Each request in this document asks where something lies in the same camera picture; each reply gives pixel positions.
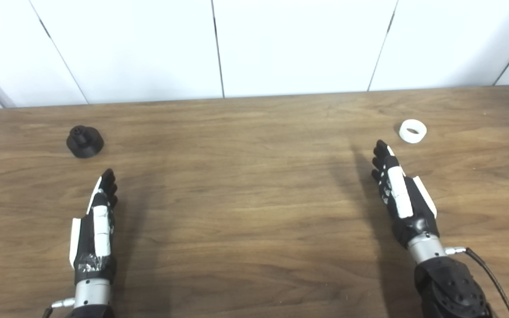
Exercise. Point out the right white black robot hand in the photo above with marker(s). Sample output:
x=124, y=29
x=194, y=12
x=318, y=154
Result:
x=402, y=198

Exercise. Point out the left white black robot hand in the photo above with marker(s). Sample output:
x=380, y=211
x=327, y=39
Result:
x=100, y=229

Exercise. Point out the round black plastic part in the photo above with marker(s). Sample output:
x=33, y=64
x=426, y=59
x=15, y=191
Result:
x=85, y=141

